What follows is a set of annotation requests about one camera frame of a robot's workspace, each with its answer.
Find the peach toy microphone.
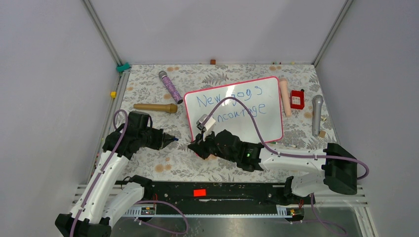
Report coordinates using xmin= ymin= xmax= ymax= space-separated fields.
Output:
xmin=279 ymin=78 xmax=292 ymax=118

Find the pink framed whiteboard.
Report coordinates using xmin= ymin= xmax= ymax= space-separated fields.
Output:
xmin=184 ymin=77 xmax=283 ymax=143

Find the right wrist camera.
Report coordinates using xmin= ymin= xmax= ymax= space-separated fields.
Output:
xmin=196 ymin=114 xmax=216 ymax=141

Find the floral patterned table mat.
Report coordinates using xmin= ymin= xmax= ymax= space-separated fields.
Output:
xmin=119 ymin=64 xmax=336 ymax=183

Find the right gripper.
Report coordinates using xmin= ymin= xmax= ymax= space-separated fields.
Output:
xmin=188 ymin=127 xmax=238 ymax=163

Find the wooden small cube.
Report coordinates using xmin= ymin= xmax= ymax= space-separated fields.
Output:
xmin=318 ymin=130 xmax=326 ymax=138

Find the red small box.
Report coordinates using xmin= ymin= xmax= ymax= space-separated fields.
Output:
xmin=290 ymin=89 xmax=305 ymax=110

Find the teal corner clamp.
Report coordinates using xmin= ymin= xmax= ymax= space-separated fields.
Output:
xmin=116 ymin=63 xmax=131 ymax=73

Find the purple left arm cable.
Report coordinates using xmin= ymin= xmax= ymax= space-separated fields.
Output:
xmin=69 ymin=109 xmax=190 ymax=237

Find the gold toy microphone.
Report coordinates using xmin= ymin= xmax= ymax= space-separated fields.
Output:
xmin=133 ymin=104 xmax=178 ymax=114

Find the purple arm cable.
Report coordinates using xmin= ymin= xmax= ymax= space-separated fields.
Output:
xmin=69 ymin=109 xmax=190 ymax=237
xmin=203 ymin=96 xmax=370 ymax=237

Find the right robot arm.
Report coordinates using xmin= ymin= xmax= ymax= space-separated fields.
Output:
xmin=188 ymin=130 xmax=358 ymax=203

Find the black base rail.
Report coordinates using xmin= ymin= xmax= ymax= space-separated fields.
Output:
xmin=89 ymin=175 xmax=317 ymax=207

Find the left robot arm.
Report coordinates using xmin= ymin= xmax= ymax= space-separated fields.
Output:
xmin=55 ymin=110 xmax=178 ymax=237

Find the silver toy microphone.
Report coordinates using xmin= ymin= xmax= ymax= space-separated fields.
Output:
xmin=312 ymin=95 xmax=324 ymax=137

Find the red tape label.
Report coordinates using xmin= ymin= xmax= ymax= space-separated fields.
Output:
xmin=193 ymin=189 xmax=207 ymax=197

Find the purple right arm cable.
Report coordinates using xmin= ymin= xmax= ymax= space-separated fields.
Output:
xmin=203 ymin=96 xmax=370 ymax=237

